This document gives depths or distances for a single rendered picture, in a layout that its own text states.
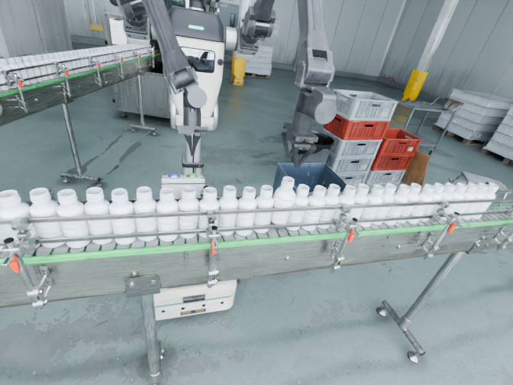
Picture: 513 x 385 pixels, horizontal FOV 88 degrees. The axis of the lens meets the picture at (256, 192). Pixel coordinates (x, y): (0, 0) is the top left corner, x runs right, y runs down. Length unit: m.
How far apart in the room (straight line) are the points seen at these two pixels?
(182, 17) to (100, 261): 0.95
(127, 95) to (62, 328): 3.53
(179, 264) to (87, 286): 0.26
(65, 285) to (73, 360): 0.95
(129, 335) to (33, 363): 0.44
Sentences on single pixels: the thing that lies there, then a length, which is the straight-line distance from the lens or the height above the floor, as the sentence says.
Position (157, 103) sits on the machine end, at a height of 0.33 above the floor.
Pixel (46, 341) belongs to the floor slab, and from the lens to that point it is 1.98.
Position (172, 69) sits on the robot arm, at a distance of 0.90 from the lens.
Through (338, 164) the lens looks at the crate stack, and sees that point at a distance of 3.24.
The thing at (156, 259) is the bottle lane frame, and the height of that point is 0.96.
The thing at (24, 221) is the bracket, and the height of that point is 1.12.
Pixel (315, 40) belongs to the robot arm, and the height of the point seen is 1.57.
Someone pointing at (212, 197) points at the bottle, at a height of 1.15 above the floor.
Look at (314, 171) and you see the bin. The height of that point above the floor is 0.90.
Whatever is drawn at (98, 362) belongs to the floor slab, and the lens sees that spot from 1.83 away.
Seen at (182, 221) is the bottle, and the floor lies 1.07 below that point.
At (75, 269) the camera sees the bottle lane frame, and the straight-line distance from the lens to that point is 0.91.
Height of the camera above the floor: 1.58
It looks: 32 degrees down
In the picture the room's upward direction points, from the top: 10 degrees clockwise
